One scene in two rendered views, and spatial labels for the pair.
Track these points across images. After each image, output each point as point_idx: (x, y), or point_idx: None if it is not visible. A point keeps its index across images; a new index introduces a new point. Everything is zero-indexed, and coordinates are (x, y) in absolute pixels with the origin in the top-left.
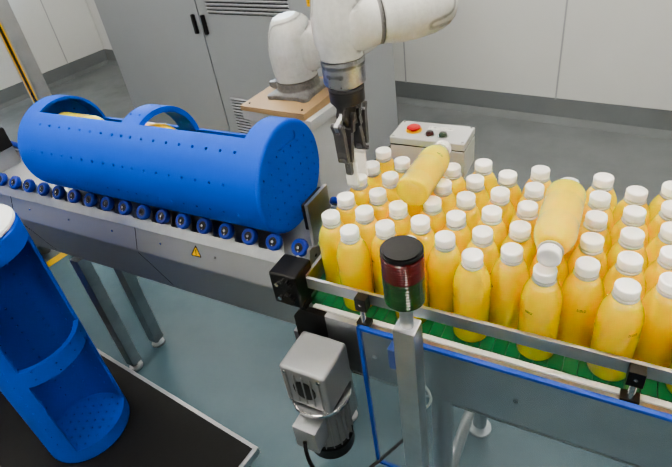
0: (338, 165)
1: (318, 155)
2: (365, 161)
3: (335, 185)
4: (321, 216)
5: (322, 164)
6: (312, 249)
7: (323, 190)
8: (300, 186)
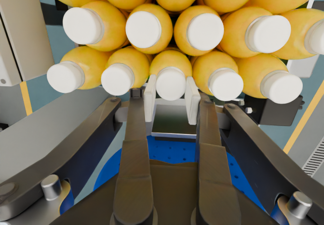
0: (34, 140)
1: (104, 166)
2: (153, 84)
3: (53, 133)
4: (176, 116)
5: (47, 152)
6: (218, 104)
7: (162, 130)
8: (162, 158)
